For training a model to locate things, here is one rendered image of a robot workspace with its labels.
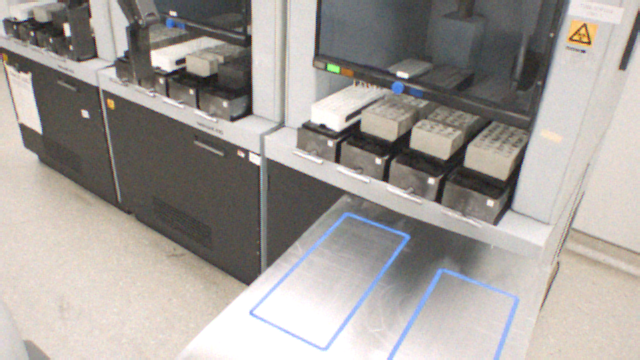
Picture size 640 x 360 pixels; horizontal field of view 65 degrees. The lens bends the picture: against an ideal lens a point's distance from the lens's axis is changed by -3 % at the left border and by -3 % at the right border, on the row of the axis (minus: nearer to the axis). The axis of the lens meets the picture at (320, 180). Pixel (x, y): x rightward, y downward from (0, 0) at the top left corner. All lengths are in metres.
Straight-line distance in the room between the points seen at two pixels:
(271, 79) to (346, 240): 0.74
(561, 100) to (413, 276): 0.53
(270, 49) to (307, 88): 0.17
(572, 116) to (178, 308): 1.50
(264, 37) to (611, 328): 1.69
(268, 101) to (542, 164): 0.84
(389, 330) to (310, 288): 0.16
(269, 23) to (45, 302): 1.35
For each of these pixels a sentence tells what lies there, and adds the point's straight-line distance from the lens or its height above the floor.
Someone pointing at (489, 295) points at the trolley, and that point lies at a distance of 0.96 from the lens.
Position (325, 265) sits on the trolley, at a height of 0.82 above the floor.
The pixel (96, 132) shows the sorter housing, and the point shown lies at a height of 0.44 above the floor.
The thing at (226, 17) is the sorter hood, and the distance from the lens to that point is 1.66.
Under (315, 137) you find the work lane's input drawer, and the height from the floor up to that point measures 0.79.
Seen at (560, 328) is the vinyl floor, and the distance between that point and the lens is 2.22.
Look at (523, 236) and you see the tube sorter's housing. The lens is 1.29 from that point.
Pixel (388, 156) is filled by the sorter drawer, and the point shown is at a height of 0.80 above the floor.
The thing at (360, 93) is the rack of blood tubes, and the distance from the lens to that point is 1.59.
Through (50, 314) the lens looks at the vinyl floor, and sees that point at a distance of 2.16.
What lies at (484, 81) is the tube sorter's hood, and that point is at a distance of 1.25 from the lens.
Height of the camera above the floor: 1.44
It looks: 31 degrees down
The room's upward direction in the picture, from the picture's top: 4 degrees clockwise
